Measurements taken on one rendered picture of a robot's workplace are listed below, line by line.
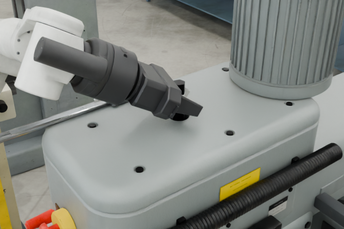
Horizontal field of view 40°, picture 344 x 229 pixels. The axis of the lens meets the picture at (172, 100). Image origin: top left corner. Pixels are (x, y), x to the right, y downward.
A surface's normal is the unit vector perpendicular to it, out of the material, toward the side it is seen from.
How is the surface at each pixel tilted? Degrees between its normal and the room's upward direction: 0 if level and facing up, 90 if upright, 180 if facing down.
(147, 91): 90
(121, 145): 0
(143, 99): 90
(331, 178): 90
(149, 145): 0
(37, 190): 0
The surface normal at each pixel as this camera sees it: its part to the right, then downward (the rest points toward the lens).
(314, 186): 0.59, 0.40
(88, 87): 0.15, 0.77
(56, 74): 0.48, 0.19
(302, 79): 0.18, 0.49
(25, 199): 0.00, -0.86
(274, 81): -0.30, 0.48
